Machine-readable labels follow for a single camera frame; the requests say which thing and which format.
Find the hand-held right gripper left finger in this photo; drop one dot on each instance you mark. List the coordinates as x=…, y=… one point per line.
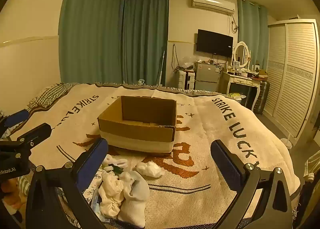
x=92, y=162

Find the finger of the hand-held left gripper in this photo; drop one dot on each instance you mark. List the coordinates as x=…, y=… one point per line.
x=17, y=116
x=36, y=133

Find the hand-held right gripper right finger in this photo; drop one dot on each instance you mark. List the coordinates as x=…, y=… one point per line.
x=227, y=161

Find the white and green sock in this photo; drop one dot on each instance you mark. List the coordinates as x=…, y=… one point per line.
x=116, y=162

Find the cream cloth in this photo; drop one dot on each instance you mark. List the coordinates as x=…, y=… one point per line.
x=110, y=191

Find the brown cardboard box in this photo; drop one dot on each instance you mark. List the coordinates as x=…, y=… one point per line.
x=136, y=131

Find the grey white cloth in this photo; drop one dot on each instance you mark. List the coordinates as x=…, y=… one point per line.
x=136, y=199

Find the white balled sock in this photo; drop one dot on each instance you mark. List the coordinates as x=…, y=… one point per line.
x=149, y=169

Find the orange soft toy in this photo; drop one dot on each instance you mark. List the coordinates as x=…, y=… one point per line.
x=10, y=191

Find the blue floral cloth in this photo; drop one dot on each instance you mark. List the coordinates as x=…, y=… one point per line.
x=95, y=189

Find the green checkered bedding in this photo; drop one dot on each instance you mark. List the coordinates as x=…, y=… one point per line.
x=47, y=96

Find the cream printed blanket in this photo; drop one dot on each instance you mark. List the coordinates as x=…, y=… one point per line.
x=200, y=186

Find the small white bin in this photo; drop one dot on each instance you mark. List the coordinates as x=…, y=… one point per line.
x=287, y=141

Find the dark suitcase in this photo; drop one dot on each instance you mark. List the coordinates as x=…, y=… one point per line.
x=262, y=96

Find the white vanity table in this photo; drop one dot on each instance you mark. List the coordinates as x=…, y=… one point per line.
x=240, y=80

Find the hanging clothes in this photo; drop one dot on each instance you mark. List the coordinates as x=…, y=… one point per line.
x=308, y=189

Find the silver mini fridge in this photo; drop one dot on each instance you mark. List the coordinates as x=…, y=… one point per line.
x=207, y=76

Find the white louvred wardrobe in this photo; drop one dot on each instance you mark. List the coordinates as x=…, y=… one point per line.
x=292, y=76

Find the white oval mirror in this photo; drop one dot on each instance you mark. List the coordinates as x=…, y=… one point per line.
x=241, y=54

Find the wide green curtain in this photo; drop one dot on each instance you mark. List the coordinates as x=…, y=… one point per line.
x=90, y=31

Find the white mop pole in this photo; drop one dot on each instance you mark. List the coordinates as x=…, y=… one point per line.
x=162, y=69

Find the narrow green curtain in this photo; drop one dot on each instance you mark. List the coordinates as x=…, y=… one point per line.
x=252, y=34

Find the green corner curtain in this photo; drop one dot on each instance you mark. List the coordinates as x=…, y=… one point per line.
x=145, y=36

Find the white air conditioner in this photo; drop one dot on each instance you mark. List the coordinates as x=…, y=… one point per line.
x=212, y=3

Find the black wall television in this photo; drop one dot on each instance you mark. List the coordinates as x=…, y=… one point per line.
x=214, y=43

